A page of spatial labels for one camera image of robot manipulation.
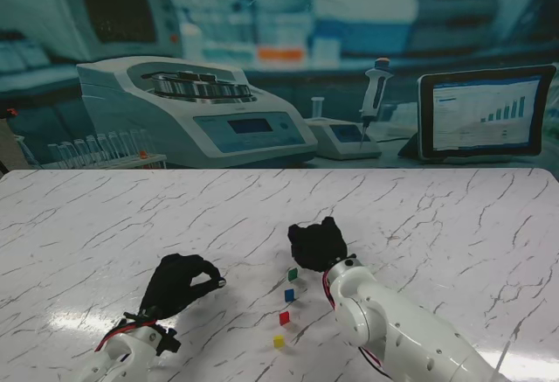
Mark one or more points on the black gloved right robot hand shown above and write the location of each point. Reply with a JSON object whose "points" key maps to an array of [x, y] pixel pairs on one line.
{"points": [[319, 246]]}

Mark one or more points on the green domino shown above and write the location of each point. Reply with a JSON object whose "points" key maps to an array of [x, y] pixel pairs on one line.
{"points": [[293, 274]]}

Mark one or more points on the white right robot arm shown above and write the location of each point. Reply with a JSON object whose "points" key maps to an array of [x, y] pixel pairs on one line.
{"points": [[393, 325]]}

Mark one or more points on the blue domino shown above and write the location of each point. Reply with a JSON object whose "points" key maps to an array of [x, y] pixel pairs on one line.
{"points": [[289, 295]]}

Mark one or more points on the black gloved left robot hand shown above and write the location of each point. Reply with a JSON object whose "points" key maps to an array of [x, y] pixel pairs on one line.
{"points": [[172, 288]]}

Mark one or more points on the printed laboratory backdrop banner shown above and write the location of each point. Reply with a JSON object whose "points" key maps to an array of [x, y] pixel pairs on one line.
{"points": [[279, 28]]}

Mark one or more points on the red domino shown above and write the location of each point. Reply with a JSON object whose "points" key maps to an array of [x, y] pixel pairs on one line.
{"points": [[285, 318]]}

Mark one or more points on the small red black clamp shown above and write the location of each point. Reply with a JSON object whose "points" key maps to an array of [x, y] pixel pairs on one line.
{"points": [[10, 112]]}

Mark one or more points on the yellow domino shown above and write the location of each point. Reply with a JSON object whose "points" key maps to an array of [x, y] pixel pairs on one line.
{"points": [[279, 342]]}

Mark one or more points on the beige board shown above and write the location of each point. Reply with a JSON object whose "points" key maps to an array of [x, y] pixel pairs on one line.
{"points": [[8, 141]]}

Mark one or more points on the black left wrist camera bracket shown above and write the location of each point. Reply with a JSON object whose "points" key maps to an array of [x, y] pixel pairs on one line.
{"points": [[169, 342]]}

